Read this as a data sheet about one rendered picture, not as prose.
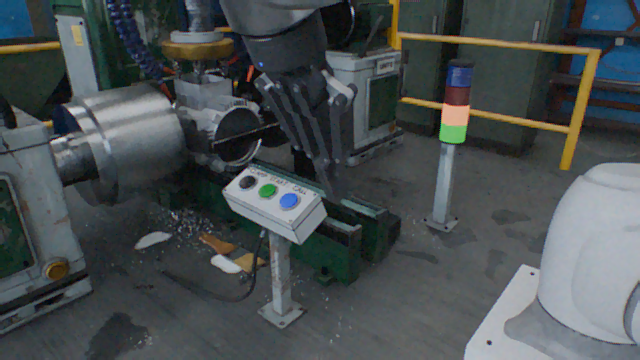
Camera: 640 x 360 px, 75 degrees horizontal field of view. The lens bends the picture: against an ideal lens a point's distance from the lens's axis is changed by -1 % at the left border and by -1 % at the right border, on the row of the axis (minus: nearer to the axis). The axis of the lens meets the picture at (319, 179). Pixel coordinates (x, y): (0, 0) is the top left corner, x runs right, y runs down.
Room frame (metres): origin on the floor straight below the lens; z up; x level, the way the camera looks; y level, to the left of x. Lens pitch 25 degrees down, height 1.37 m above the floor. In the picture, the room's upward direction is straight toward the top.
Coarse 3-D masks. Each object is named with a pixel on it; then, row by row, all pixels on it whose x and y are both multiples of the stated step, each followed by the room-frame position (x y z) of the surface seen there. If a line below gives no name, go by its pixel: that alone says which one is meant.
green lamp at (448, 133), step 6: (444, 126) 0.96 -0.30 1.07; (450, 126) 0.95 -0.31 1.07; (456, 126) 0.94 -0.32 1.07; (462, 126) 0.94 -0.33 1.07; (444, 132) 0.96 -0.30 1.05; (450, 132) 0.95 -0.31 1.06; (456, 132) 0.94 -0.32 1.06; (462, 132) 0.95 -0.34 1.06; (444, 138) 0.95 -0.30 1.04; (450, 138) 0.94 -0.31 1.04; (456, 138) 0.94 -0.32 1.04; (462, 138) 0.95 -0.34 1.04
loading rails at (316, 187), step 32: (256, 160) 1.09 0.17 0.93; (192, 192) 1.08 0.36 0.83; (320, 192) 0.91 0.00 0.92; (224, 224) 0.93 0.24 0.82; (256, 224) 0.90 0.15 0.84; (320, 224) 0.76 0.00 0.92; (352, 224) 0.83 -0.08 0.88; (384, 224) 0.80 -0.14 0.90; (320, 256) 0.76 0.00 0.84; (352, 256) 0.72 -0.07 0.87; (384, 256) 0.81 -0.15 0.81
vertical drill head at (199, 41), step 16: (176, 0) 1.10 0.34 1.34; (192, 0) 1.09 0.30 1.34; (208, 0) 1.12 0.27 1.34; (176, 16) 1.12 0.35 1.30; (192, 16) 1.09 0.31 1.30; (208, 16) 1.11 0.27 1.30; (176, 32) 1.11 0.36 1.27; (192, 32) 1.09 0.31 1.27; (208, 32) 1.10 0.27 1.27; (176, 48) 1.05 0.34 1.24; (192, 48) 1.04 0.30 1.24; (208, 48) 1.05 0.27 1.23; (224, 48) 1.09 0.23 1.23; (176, 64) 1.13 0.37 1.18; (224, 64) 1.12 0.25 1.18
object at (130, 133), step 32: (96, 96) 0.87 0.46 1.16; (128, 96) 0.89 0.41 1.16; (160, 96) 0.93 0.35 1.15; (64, 128) 0.85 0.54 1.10; (96, 128) 0.80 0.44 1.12; (128, 128) 0.83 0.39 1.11; (160, 128) 0.87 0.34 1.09; (64, 160) 0.77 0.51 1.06; (96, 160) 0.76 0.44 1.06; (128, 160) 0.80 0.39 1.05; (160, 160) 0.85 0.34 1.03; (96, 192) 0.79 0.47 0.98; (128, 192) 0.81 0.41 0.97
